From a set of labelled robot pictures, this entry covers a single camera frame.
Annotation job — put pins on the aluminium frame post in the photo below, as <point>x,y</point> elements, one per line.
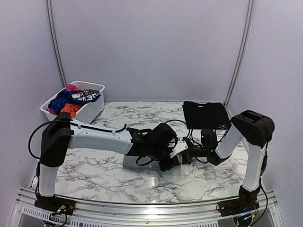
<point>242,49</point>
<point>54,41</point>

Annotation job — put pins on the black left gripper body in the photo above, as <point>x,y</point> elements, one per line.
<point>157,153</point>

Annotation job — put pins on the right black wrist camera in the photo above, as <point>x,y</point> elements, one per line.
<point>208,137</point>

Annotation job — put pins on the orange garment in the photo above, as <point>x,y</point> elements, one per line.
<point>72,110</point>

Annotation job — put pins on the blue white printed garment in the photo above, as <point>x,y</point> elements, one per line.
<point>84,96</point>

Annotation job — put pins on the right aluminium frame post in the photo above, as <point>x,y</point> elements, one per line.
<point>242,49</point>

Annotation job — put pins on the white plastic laundry basket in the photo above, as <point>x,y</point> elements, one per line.
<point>86,113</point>

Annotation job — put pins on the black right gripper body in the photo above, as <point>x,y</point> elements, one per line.
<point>195,152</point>

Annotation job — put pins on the aluminium front rail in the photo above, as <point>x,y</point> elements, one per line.
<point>109,214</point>

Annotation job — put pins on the pink garment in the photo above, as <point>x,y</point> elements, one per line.
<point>71,87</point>

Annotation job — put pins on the left aluminium frame post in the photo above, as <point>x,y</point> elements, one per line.
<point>54,41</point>

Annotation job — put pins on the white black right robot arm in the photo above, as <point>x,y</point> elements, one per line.
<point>257,130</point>

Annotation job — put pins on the grey garment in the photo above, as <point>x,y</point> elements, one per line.
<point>142,162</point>

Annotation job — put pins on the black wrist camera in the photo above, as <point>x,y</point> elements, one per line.
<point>164,136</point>
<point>208,137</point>

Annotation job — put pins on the royal blue garment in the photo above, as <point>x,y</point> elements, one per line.
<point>62,98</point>

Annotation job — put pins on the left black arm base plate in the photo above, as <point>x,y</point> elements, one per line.
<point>56,205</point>

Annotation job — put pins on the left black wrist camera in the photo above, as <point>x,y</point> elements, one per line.
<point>164,136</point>

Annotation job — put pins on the black trousers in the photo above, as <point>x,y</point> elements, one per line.
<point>205,116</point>

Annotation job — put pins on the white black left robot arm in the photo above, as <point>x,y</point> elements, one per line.
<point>63,133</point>

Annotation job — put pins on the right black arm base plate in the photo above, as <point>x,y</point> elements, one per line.
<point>234,207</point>

